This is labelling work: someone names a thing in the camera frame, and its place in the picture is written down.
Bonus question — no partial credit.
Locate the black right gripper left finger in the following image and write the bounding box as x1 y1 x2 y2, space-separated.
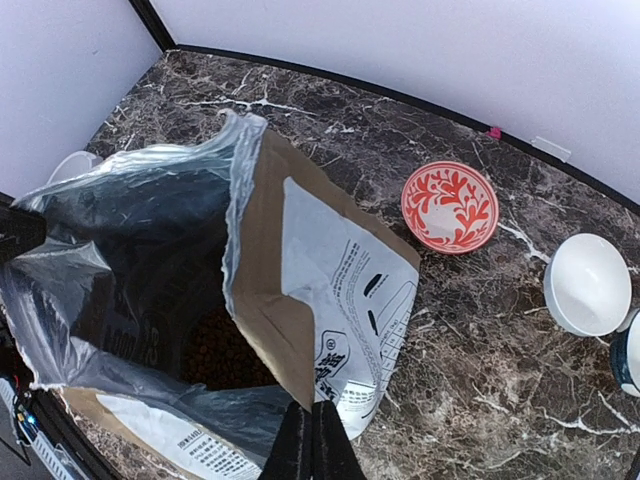
258 402 312 480

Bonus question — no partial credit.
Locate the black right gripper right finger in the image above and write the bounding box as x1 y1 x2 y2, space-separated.
312 401 366 480

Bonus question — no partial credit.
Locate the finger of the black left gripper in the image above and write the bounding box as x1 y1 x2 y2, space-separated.
0 193 47 263

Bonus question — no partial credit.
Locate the translucent double pet bowl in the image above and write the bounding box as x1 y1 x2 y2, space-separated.
46 151 103 185

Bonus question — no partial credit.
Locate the brown pet food bag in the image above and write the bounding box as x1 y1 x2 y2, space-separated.
1 111 420 479

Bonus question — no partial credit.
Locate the brown pet food kibble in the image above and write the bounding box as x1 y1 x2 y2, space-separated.
181 305 276 391

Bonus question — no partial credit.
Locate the red patterned bowl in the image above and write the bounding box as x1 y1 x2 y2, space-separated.
401 161 499 255

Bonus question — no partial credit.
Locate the white ceramic bowl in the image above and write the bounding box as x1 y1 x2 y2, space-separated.
543 233 632 337

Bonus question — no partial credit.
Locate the dark rimmed white bowl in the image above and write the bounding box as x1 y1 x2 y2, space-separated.
609 308 639 397

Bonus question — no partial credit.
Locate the white cable duct strip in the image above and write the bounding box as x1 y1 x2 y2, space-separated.
1 378 88 480

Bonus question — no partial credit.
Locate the black corner frame post left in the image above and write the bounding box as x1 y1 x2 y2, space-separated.
129 0 177 52

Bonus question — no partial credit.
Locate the pink wall marker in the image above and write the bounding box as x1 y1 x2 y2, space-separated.
487 127 502 140

